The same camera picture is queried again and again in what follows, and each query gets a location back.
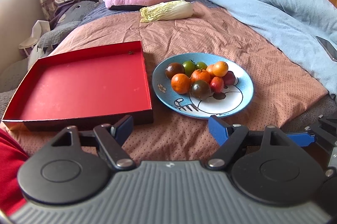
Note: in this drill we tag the dark red tomato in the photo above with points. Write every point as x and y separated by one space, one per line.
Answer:
229 78

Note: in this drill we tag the smooth small orange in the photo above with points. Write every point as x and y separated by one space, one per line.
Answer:
210 71
220 68

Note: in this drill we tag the small green tomato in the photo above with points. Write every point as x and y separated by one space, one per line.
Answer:
201 66

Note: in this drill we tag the dark brown tomato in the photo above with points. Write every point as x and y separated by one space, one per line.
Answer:
174 70
200 89

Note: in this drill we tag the smartphone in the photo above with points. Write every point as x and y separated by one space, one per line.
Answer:
327 47

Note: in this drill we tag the pink dotted bedspread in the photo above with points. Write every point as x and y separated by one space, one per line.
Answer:
210 37

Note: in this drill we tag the grey plush toy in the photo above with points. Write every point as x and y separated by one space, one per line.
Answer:
71 12

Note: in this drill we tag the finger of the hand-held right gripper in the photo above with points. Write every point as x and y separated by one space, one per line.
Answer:
300 139
329 121

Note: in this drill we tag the large orange mandarin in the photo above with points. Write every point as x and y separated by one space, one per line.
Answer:
200 76

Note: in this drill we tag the cream fluffy cushion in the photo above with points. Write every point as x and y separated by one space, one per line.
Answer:
13 73

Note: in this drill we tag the light blue blanket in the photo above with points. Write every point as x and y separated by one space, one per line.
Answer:
263 2

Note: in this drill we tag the red shallow tray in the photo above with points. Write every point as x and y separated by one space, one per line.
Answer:
79 87

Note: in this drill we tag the large green tomato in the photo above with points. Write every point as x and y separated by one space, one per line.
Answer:
188 67

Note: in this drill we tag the white tote bag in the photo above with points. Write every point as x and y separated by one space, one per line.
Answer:
36 29

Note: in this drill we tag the small orange mandarin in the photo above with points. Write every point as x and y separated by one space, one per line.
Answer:
181 83

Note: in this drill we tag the blue cartoon print plate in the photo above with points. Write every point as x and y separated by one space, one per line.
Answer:
231 102

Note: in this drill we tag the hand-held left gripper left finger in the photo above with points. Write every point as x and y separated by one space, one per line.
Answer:
126 124

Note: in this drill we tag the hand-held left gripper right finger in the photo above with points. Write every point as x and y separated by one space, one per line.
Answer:
218 129

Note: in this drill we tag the napa cabbage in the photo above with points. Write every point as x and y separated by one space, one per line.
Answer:
168 12

